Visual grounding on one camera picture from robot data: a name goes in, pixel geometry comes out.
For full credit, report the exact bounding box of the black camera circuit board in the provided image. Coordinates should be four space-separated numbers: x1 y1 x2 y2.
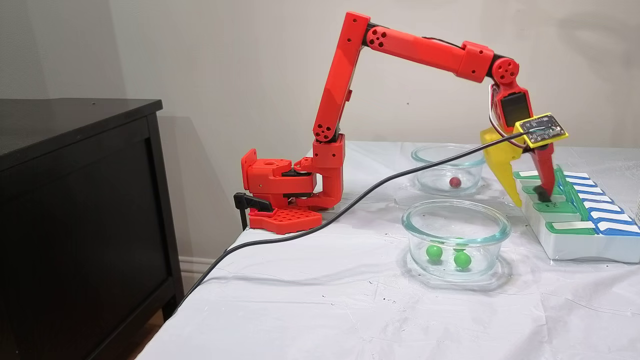
515 113 569 149

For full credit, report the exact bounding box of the green blue weekly pill organizer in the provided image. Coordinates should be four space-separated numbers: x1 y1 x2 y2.
511 165 640 263

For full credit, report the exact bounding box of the black table clamp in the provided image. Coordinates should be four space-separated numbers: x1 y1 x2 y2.
233 192 275 231

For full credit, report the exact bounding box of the small clear glass bowl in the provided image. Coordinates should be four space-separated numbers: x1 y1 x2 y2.
411 143 489 196

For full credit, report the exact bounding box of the large clear glass bowl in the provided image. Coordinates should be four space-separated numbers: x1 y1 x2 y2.
401 200 512 281

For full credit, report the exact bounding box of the black camera cable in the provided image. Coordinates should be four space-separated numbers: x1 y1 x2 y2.
175 131 523 311

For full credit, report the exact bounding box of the black wooden cabinet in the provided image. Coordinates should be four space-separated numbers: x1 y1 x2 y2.
0 98 185 360

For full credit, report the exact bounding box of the white tablecloth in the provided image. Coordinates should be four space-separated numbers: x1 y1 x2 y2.
135 141 640 360

